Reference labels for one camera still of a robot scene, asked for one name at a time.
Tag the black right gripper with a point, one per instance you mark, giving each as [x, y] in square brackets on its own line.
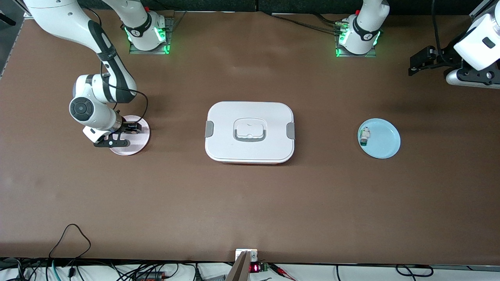
[126, 127]

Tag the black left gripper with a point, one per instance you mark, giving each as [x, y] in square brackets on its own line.
[445, 57]

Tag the black orange push switch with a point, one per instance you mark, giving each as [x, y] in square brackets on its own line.
[131, 128]

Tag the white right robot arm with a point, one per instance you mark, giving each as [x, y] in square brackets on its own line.
[93, 113]

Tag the white lidded box grey latches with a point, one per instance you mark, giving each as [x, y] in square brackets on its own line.
[250, 113]

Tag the pale pink round plate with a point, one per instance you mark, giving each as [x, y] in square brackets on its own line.
[136, 145]

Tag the light blue round plate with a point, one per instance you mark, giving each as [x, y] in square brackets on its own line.
[384, 140]

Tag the orange black device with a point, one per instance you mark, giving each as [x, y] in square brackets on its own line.
[150, 277]

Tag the grey power strip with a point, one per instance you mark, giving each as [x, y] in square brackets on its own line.
[215, 278]

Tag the red digit display module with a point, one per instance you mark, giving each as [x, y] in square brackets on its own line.
[254, 268]

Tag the red black clip leads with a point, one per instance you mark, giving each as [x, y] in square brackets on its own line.
[279, 269]

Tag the white lower shelf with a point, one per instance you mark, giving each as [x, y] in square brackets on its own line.
[371, 275]

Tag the aluminium frame profile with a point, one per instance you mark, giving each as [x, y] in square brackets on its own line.
[478, 9]

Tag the white green push switch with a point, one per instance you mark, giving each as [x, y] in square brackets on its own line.
[365, 136]

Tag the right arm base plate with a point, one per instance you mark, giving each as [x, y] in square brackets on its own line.
[170, 27]

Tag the aluminium front camera mount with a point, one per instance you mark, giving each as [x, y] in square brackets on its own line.
[240, 269]

